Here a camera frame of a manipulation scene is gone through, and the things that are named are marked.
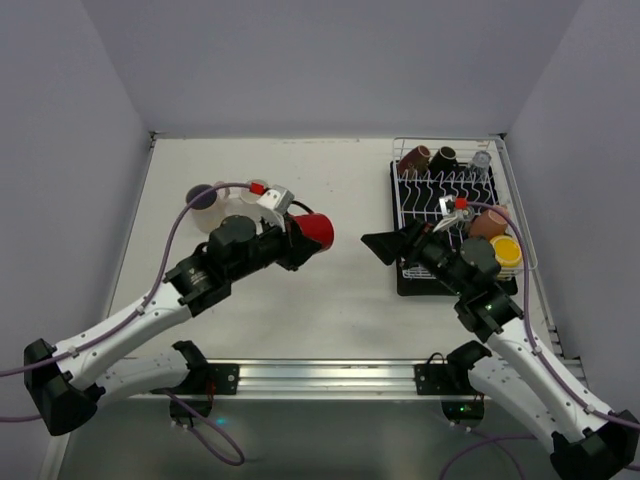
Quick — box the red mug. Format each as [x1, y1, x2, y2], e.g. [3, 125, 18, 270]
[293, 200, 335, 252]

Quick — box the white mug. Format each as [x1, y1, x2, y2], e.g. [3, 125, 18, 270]
[239, 179, 269, 223]

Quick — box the terracotta orange cup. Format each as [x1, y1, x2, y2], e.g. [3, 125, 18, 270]
[467, 206, 510, 241]

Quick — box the pink beige mug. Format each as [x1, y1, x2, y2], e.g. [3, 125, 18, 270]
[185, 182, 230, 234]

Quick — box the yellow mug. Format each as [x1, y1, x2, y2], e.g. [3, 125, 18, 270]
[490, 235, 523, 268]

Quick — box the clear drinking glass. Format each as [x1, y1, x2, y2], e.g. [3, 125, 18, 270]
[451, 206, 476, 233]

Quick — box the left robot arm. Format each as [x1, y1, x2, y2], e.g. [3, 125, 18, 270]
[23, 216, 306, 436]

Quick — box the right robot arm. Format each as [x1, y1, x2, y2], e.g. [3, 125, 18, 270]
[361, 221, 639, 479]

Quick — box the clear glass at rack back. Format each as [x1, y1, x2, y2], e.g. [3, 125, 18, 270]
[465, 150, 492, 182]

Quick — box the black drip tray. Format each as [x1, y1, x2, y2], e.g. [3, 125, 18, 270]
[390, 161, 513, 296]

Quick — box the dark brown cup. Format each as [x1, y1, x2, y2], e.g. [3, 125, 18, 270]
[397, 145, 431, 176]

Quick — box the black cup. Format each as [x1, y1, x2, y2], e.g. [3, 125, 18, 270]
[428, 146, 458, 177]

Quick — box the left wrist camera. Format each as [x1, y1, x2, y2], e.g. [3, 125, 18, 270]
[256, 185, 295, 224]

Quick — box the white wire dish rack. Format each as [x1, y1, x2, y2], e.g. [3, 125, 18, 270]
[391, 138, 539, 280]

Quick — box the aluminium rail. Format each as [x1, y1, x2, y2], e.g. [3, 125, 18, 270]
[124, 357, 591, 401]

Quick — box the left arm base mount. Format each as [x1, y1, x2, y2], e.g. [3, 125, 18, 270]
[169, 341, 240, 416]

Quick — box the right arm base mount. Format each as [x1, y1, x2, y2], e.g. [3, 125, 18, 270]
[413, 341, 492, 427]

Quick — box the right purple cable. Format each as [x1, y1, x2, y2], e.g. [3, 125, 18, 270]
[439, 197, 640, 480]

